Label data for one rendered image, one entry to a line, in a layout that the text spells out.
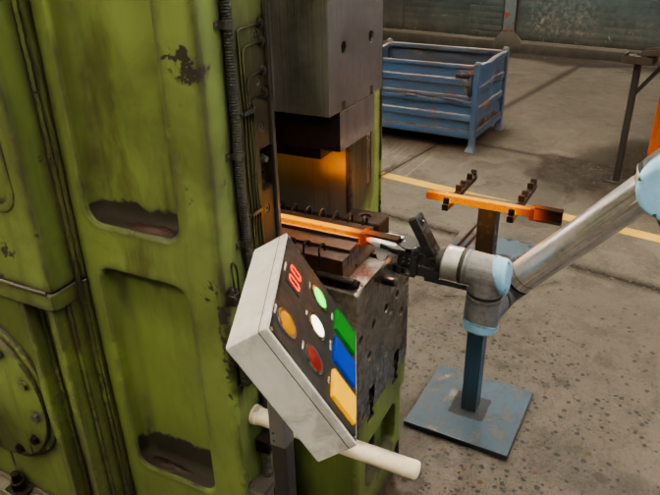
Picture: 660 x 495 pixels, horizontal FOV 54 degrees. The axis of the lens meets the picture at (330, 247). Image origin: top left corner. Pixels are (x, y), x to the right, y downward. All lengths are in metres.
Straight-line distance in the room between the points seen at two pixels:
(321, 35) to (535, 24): 8.19
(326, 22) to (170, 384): 1.03
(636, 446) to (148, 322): 1.83
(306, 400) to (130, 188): 0.74
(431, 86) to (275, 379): 4.62
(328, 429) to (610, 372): 2.07
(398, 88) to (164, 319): 4.21
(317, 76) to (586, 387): 1.93
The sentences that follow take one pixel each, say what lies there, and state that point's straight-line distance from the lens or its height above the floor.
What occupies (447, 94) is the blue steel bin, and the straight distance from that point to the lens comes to 5.48.
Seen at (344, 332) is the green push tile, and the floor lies 1.02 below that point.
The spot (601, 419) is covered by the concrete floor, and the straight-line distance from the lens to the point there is 2.81.
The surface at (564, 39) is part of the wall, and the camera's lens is 9.44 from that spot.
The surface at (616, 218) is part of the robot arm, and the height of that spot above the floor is 1.14.
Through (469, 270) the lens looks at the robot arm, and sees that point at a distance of 1.63.
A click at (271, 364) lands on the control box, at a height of 1.13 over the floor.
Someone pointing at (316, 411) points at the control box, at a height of 1.04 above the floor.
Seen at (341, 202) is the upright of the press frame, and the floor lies 0.97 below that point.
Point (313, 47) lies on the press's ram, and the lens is 1.45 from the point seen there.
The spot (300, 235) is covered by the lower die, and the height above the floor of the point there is 0.99.
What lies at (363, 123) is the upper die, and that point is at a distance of 1.64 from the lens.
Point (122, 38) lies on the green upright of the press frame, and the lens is 1.48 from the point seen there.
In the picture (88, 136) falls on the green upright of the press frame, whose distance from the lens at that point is 1.61.
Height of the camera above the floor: 1.77
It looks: 27 degrees down
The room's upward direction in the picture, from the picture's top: 1 degrees counter-clockwise
